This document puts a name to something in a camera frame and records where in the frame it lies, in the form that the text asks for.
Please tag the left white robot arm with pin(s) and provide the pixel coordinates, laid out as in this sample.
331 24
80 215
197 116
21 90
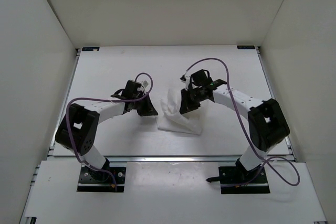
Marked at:
78 128

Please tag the left blue corner label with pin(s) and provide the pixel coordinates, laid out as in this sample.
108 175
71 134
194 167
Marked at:
90 49

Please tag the right blue corner label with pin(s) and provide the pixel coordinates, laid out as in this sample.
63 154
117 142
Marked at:
245 47

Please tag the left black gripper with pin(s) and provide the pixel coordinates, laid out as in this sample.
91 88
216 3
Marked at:
148 109

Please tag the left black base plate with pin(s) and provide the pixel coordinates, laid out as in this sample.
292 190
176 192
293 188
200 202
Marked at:
91 181

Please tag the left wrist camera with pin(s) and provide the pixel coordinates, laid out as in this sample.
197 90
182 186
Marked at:
145 84

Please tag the white skirt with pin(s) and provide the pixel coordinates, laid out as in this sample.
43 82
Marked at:
170 119

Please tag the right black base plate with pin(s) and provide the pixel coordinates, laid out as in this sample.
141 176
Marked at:
235 180

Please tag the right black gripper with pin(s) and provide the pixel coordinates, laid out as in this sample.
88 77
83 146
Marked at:
186 105

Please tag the blue corner label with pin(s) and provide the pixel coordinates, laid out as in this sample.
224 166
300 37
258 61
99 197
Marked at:
245 47
90 49

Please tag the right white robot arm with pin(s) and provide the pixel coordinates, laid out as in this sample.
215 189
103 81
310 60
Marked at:
267 125

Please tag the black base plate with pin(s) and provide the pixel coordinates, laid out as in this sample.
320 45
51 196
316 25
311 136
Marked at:
91 181
235 180

